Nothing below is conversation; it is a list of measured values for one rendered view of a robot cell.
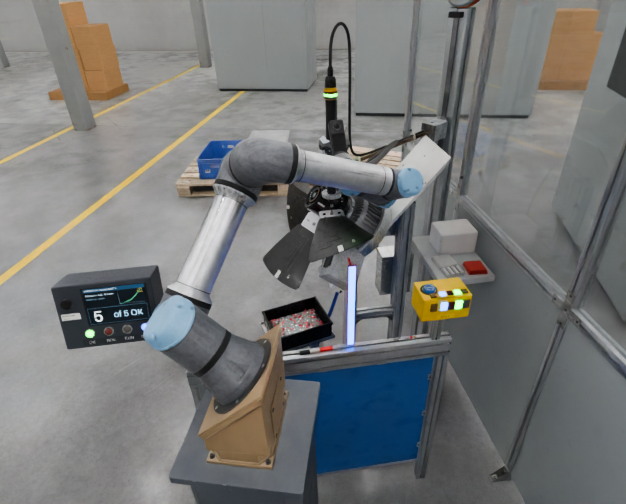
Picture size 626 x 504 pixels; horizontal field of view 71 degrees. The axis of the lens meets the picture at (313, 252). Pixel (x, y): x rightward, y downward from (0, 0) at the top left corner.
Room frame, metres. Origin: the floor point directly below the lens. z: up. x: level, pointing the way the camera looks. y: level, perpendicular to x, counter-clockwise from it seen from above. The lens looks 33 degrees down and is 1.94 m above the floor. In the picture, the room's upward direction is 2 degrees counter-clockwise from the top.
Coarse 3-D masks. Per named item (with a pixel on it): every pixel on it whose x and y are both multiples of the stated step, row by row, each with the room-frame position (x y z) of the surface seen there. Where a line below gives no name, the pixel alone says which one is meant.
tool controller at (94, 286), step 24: (72, 288) 0.94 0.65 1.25; (96, 288) 0.94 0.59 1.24; (120, 288) 0.95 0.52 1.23; (144, 288) 0.95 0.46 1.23; (72, 312) 0.92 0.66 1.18; (120, 312) 0.93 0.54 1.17; (144, 312) 0.93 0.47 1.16; (72, 336) 0.90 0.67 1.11; (96, 336) 0.90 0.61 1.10; (120, 336) 0.91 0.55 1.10
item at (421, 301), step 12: (420, 288) 1.10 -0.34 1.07; (444, 288) 1.10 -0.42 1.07; (456, 288) 1.09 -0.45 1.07; (420, 300) 1.06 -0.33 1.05; (432, 300) 1.04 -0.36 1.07; (444, 300) 1.05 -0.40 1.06; (456, 300) 1.05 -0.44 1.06; (420, 312) 1.05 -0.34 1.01; (432, 312) 1.04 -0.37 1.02; (444, 312) 1.05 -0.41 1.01; (456, 312) 1.05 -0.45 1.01; (468, 312) 1.06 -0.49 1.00
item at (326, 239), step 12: (336, 216) 1.39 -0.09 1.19; (324, 228) 1.31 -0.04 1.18; (336, 228) 1.30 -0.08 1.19; (348, 228) 1.29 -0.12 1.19; (360, 228) 1.28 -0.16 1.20; (312, 240) 1.27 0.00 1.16; (324, 240) 1.25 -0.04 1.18; (336, 240) 1.23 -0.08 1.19; (348, 240) 1.21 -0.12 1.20; (360, 240) 1.19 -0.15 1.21; (312, 252) 1.21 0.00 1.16; (324, 252) 1.19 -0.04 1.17; (336, 252) 1.17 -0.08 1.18
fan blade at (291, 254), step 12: (300, 228) 1.47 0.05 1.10; (288, 240) 1.46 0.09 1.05; (300, 240) 1.44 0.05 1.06; (276, 252) 1.46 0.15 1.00; (288, 252) 1.43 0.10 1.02; (300, 252) 1.41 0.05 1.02; (276, 264) 1.42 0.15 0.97; (288, 264) 1.40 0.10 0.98; (300, 264) 1.38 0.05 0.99; (300, 276) 1.35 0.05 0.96
